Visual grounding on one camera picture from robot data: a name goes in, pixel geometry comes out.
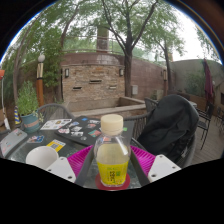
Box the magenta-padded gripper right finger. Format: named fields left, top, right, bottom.
left=129, top=144, right=182, bottom=187

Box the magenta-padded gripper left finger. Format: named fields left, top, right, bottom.
left=45, top=144, right=98, bottom=188

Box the yellow drink bottle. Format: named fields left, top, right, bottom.
left=93, top=113, right=132, bottom=188

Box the small yellow card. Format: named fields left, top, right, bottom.
left=45, top=138, right=67, bottom=153

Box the black laptop with stickers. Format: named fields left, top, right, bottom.
left=54, top=115, right=136, bottom=147

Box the white ceramic mug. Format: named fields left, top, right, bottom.
left=25, top=145, right=60, bottom=171

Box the white sticker sheet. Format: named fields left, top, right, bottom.
left=39, top=118, right=73, bottom=131

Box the black metal chair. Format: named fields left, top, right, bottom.
left=196, top=104, right=214, bottom=150

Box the potted plant in teal pot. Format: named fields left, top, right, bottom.
left=15, top=79, right=44, bottom=134

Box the yellow and blue striped cone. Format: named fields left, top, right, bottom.
left=13, top=105, right=22, bottom=126

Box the forked dark-trunk tree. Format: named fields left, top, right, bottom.
left=99, top=0, right=161, bottom=98

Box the closed maroon patio umbrella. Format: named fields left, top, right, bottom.
left=202, top=58, right=215, bottom=106

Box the leaning thin-trunk tree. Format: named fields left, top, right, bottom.
left=12, top=29, right=34, bottom=105

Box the wooden lamp post, globe light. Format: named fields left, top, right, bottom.
left=35, top=54, right=46, bottom=108

